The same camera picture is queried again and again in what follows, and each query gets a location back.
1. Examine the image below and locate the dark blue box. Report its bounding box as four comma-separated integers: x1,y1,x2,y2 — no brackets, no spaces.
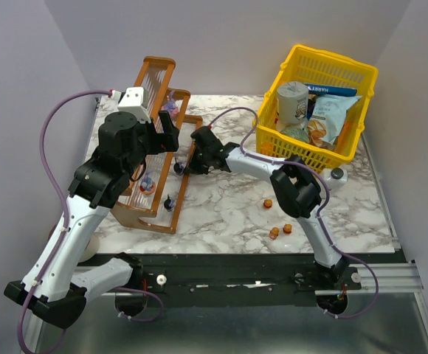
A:
306,83,357,97

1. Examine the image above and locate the orange bear toy front left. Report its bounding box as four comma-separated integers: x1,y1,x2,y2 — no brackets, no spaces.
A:
269,227,280,240

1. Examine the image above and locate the black hat donkey toy back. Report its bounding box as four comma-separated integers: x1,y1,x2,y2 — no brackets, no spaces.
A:
173,159,185,176

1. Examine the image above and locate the green round item in basket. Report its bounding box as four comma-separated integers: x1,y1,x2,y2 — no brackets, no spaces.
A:
280,125,310,144

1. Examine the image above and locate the brown tiered acrylic shelf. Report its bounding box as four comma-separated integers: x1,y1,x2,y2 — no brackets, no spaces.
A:
111,56,202,235

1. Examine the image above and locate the brown topped white roll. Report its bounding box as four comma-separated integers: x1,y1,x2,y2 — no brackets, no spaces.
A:
44,224,100,266

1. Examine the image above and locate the black hat donkey toy front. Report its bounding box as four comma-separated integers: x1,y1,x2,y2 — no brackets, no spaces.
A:
163,195,175,212

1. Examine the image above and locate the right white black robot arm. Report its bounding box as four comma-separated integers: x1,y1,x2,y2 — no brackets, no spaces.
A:
186,126,350,286

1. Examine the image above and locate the orange bear toy back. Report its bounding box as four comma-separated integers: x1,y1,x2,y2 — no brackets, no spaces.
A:
263,198,273,209

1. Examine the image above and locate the white bottle grey cap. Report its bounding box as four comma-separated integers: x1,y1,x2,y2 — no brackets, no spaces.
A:
323,167,348,192

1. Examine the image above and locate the grey cylindrical canister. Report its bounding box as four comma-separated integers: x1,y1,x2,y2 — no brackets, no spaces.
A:
276,81,309,125

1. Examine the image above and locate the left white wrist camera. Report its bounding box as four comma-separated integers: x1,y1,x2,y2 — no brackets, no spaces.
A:
109,86,151,123

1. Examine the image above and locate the purple donkey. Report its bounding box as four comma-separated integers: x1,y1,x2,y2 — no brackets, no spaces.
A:
162,91,179,119
139,173,156,195

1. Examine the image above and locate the yellow plastic basket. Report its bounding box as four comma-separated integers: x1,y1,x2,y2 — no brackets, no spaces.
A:
256,44,379,173

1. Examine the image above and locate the light blue chips bag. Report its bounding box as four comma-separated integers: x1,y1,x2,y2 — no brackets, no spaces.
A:
306,94,362,149

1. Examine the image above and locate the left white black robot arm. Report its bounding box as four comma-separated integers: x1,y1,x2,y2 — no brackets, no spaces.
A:
4,111,179,330

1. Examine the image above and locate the orange bear toy front right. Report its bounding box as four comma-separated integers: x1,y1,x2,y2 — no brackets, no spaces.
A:
283,223,293,235

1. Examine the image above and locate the black hat donkey toy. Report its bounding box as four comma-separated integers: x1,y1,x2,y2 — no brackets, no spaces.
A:
173,159,185,176
163,195,175,212

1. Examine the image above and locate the orange bear toy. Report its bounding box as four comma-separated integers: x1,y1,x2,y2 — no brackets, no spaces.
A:
263,198,273,209
283,223,293,235
269,227,280,240

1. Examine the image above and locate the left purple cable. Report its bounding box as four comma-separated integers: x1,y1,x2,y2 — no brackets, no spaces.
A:
16,89,117,354

